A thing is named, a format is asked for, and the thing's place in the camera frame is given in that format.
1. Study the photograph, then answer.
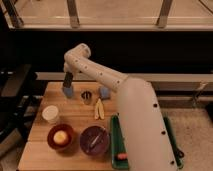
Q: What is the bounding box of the yellow ball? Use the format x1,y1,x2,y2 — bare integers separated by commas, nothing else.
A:
53,131,69,145

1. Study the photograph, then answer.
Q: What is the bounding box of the orange carrot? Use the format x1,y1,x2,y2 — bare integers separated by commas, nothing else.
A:
115,153,127,160

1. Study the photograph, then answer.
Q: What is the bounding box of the black chair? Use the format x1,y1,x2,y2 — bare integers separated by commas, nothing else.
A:
0,63,38,158

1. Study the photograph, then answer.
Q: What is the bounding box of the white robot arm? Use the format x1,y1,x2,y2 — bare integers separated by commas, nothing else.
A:
64,43,178,171

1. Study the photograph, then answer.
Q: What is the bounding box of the purple bowl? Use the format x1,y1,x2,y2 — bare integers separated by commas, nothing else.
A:
80,126,110,156

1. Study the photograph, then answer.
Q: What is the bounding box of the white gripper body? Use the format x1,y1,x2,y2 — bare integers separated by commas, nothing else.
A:
63,62,81,76

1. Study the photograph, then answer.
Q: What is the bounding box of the red bowl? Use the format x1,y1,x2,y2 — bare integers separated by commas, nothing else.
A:
47,124,74,151

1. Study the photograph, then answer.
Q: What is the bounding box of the black eraser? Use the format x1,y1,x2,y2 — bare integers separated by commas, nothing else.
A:
63,72,73,88

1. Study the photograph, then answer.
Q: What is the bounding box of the green tray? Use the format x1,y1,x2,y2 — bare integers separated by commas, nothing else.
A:
110,115,184,171

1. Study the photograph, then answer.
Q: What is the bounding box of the white paper cup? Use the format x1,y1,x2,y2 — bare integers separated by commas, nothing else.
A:
42,105,59,124

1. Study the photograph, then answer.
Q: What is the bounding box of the utensil in purple bowl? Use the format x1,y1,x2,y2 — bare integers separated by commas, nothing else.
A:
89,131,104,148

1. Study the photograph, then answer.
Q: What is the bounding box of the blue plastic cup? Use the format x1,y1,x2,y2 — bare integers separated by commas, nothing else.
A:
62,85,74,98

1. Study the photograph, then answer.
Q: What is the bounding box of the small metal cup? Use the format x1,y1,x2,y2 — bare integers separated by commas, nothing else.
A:
81,91,92,105

